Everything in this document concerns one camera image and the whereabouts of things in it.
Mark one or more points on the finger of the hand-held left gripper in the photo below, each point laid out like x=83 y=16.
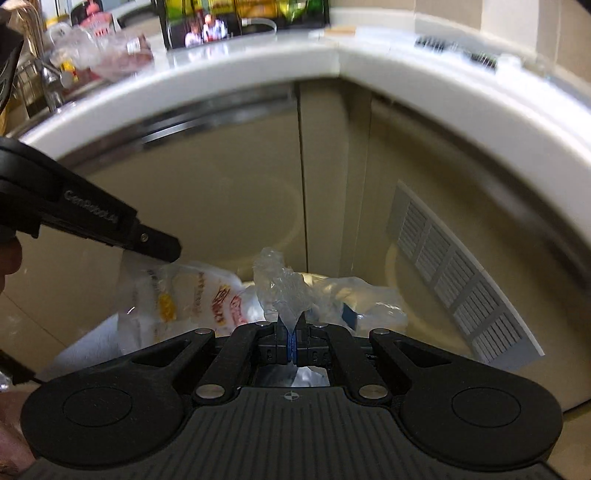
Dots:
x=157 y=242

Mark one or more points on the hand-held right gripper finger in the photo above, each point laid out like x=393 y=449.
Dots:
x=290 y=347
x=297 y=348

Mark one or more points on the clear plastic wrap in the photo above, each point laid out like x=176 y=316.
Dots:
x=281 y=286

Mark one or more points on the printed plastic bag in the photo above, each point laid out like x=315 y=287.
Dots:
x=194 y=295

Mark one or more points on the person's left hand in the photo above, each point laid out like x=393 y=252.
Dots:
x=9 y=258

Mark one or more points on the beige cabinet door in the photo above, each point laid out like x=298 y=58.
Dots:
x=466 y=152
x=184 y=194

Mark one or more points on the small blue packet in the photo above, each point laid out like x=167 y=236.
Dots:
x=349 y=314

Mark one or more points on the translucent white plastic bag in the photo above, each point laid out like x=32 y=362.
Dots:
x=374 y=300

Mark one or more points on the metal faucet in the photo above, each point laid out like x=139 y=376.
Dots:
x=51 y=87

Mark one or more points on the clear bag with red contents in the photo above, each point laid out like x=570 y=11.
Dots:
x=111 y=55

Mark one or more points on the black metal spice rack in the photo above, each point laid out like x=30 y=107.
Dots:
x=164 y=27

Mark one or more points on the metal cabinet rail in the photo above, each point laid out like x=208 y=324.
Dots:
x=194 y=122

